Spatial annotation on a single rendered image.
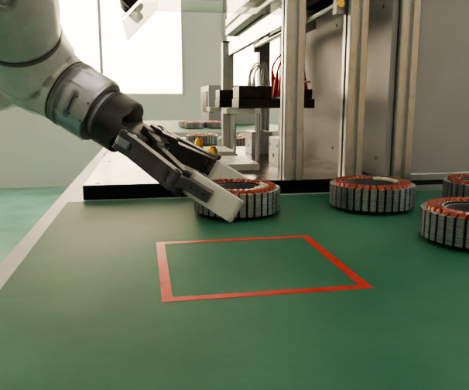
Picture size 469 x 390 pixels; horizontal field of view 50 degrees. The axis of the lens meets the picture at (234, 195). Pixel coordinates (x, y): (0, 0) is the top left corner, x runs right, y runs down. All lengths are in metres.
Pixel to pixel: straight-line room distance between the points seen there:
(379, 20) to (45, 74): 0.52
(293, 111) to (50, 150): 5.09
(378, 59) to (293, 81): 0.16
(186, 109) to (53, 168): 1.57
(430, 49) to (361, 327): 0.61
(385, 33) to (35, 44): 0.52
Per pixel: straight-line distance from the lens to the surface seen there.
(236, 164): 0.91
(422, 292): 0.41
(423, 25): 0.88
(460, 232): 0.52
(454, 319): 0.37
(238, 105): 0.94
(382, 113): 0.86
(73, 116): 0.67
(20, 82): 0.68
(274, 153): 0.99
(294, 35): 0.81
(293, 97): 0.80
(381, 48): 0.88
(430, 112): 0.88
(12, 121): 5.84
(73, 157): 5.76
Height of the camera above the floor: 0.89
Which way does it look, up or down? 10 degrees down
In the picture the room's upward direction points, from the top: straight up
